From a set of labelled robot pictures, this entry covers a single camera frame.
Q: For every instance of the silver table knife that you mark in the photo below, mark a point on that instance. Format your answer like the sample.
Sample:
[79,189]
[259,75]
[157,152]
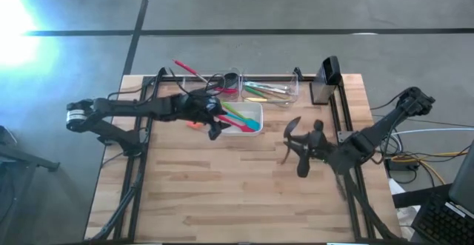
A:
[277,89]

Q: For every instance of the black spatula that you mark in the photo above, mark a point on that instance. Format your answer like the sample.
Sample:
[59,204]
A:
[293,126]

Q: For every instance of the black corner bracket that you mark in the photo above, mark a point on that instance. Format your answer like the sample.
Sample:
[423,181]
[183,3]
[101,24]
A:
[161,74]
[298,73]

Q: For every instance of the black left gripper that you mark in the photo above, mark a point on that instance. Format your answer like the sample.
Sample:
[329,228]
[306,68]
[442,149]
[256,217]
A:
[196,108]

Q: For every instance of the black desk bar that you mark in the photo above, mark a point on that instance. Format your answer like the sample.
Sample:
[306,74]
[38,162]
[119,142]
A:
[414,200]

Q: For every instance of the red silicone spatula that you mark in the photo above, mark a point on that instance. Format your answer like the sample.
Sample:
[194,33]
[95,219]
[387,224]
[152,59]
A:
[240,126]

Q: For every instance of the black stand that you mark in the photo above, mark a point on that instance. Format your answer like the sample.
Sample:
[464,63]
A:
[22,152]

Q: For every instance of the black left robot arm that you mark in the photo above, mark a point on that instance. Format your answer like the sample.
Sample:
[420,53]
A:
[122,107]

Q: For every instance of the white paper sheet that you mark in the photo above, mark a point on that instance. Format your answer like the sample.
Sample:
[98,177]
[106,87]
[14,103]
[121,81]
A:
[403,215]

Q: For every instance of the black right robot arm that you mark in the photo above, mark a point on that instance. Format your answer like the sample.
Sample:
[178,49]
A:
[377,130]

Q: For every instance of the green silicone spatula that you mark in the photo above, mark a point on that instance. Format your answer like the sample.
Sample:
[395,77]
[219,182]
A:
[231,109]

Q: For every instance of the red spoon with metal shaft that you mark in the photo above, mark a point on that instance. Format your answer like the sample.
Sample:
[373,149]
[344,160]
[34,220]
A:
[185,66]

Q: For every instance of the black ladle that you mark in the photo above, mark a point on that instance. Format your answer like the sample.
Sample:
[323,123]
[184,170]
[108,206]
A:
[232,78]

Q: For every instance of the black laptop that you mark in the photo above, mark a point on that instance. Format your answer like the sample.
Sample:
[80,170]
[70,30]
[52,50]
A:
[444,223]

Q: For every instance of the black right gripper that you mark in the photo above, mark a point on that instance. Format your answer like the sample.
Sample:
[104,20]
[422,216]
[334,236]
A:
[314,143]

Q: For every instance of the clear plastic bin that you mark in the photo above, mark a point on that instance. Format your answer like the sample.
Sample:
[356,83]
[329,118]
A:
[294,93]
[189,86]

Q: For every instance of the white plastic bin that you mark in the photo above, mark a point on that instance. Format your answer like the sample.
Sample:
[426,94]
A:
[255,108]

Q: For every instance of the black table frame rails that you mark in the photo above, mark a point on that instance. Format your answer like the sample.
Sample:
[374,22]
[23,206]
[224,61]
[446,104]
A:
[149,134]

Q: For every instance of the orange peeler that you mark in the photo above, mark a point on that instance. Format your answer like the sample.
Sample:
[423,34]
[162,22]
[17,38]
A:
[193,125]

